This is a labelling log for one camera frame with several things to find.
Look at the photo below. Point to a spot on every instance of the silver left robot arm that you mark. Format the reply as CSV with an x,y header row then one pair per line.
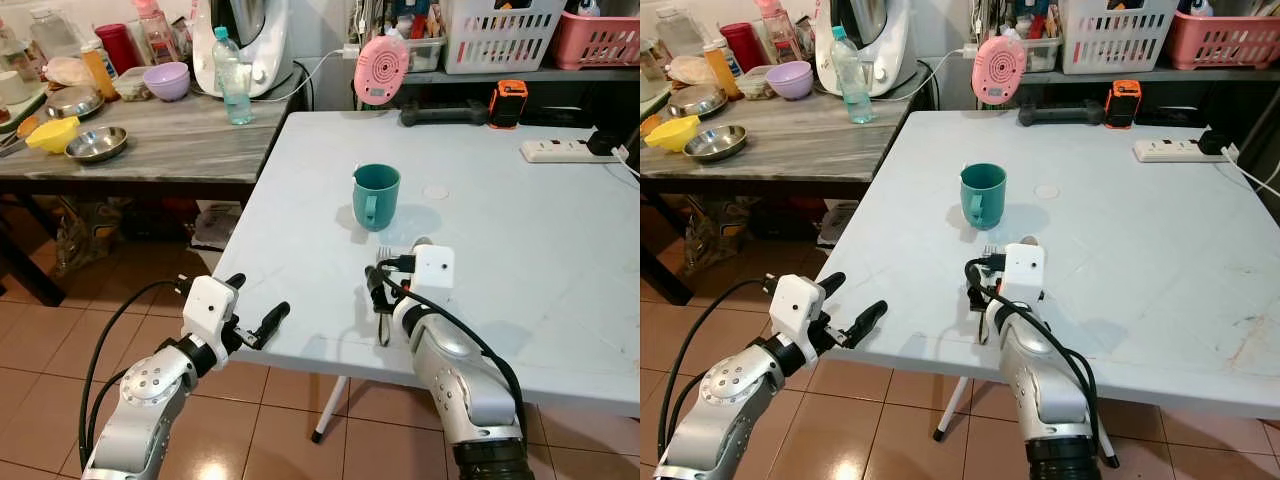
x,y
725,390
150,390

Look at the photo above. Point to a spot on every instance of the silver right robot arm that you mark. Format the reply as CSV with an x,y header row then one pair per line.
x,y
460,370
1040,380

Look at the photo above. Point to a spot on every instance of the white paper bag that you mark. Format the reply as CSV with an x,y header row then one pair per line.
x,y
215,225
835,222

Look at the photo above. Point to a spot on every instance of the teal plastic mug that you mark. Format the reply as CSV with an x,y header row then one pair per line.
x,y
375,195
983,195

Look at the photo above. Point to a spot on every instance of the white table leg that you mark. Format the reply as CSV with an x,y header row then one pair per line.
x,y
330,408
1108,455
950,408

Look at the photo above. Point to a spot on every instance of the grey wood side table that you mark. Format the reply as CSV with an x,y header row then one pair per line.
x,y
180,145
800,145

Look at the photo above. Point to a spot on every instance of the black dumbbell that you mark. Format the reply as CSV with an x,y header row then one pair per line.
x,y
445,113
1062,113

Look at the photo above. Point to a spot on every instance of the shallow steel bowl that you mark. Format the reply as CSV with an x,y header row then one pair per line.
x,y
716,144
96,145

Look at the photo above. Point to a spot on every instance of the clear plastic water bottle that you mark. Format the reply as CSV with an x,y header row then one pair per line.
x,y
854,85
235,85

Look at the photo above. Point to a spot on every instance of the white power strip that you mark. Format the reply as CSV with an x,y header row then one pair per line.
x,y
555,150
1170,150

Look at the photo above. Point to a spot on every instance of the purple plastic bowl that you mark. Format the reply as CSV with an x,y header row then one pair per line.
x,y
790,81
167,82

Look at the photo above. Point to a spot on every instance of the orange and black device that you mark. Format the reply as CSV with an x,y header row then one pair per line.
x,y
508,103
1124,103

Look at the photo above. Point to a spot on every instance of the pink round device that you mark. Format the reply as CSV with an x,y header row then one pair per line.
x,y
381,68
1000,68

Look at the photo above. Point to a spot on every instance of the clear plastic food container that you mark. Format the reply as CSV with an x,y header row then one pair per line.
x,y
757,84
133,85

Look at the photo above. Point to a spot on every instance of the steel bowl with lid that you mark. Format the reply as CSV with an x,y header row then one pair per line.
x,y
73,103
697,101

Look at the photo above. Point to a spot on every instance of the white kitchen appliance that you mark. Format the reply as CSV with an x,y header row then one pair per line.
x,y
885,50
265,50

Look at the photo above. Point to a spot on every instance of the orange sauce bottle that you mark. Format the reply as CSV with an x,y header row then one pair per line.
x,y
100,72
722,70

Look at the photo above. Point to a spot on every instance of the black power plug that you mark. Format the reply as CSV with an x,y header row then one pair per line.
x,y
1213,142
604,142

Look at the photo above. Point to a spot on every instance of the red canister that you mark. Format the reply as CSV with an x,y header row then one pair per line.
x,y
118,48
745,46

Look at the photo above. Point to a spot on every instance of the pink lidded bottle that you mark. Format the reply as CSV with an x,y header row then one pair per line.
x,y
778,33
157,35

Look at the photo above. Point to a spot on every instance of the white plastic basket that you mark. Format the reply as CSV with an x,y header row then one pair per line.
x,y
500,35
1118,35

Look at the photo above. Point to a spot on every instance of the clear glass jar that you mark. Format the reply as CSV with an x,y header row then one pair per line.
x,y
52,35
678,33

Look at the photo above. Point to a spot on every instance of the pink plastic basket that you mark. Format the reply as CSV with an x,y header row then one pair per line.
x,y
598,45
1225,42

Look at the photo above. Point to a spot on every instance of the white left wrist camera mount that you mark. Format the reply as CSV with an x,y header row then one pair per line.
x,y
208,305
795,303

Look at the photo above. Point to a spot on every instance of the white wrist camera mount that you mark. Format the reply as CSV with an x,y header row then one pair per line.
x,y
208,305
1025,267
795,303
434,267

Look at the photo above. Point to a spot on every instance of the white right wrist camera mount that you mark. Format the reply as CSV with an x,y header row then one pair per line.
x,y
434,267
1025,267

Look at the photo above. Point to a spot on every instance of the dark wall shelf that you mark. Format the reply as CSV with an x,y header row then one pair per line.
x,y
1200,85
560,85

